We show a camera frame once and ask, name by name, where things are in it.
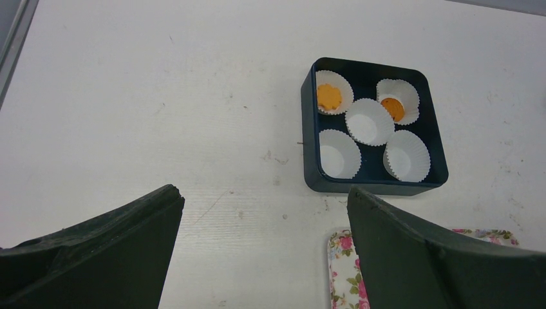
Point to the white paper cup back-right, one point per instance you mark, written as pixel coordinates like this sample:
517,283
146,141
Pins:
405,93

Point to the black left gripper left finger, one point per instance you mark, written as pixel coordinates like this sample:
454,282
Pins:
119,259

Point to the floral rectangular tray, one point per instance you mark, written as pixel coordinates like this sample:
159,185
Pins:
347,288

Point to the orange flower cookie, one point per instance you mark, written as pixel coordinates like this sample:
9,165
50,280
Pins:
329,98

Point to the dark blue square box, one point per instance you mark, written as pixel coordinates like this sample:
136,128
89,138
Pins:
372,176

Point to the white paper cup centre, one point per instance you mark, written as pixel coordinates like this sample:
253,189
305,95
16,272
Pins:
369,123

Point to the orange round cookie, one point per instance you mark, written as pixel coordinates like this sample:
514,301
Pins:
394,107

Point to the white paper cup back-left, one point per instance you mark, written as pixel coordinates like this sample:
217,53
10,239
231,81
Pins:
336,80

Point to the white paper cup front-right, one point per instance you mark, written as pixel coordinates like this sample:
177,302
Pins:
406,157

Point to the white paper cup front-left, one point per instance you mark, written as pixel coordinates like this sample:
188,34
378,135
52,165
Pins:
340,156

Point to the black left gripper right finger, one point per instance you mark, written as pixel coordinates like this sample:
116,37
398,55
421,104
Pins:
409,262

